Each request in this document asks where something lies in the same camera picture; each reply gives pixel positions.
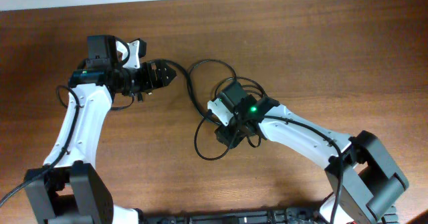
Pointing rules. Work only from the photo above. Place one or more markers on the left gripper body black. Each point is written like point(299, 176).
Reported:
point(145, 81)

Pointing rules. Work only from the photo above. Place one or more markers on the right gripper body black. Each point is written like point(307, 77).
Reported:
point(234, 132)

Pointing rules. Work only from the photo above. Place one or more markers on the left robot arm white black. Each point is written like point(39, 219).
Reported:
point(67, 188)

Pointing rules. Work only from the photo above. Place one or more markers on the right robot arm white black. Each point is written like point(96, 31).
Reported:
point(365, 179)

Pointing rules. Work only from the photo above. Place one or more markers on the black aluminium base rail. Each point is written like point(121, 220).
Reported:
point(272, 216)

